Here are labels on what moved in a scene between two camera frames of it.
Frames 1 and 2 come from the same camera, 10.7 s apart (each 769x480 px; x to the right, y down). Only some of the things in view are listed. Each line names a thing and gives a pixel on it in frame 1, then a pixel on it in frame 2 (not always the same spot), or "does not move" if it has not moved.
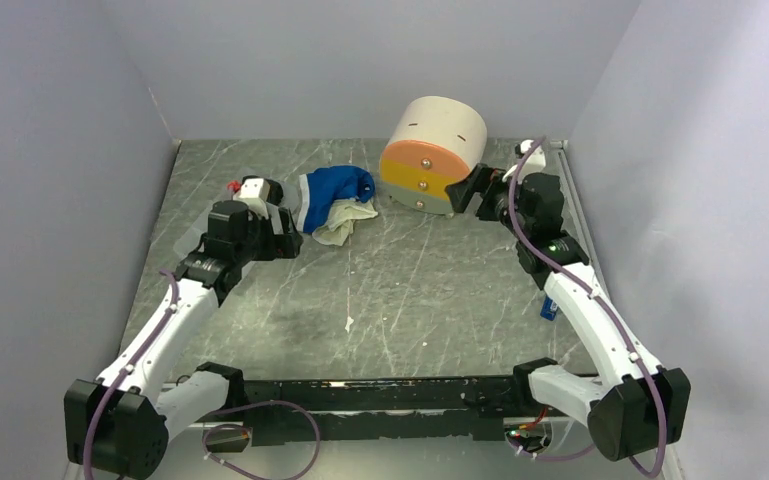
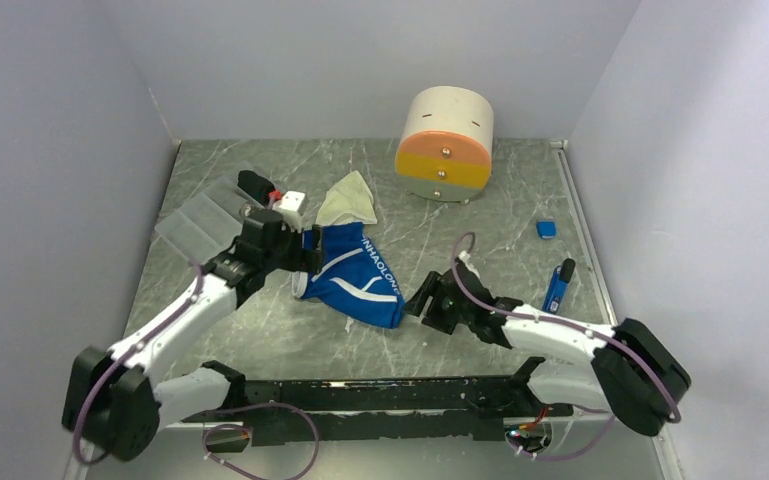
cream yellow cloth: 340,221 does not move
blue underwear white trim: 320,189 → 352,281
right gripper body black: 496,202 → 443,314
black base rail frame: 334,412 does not move
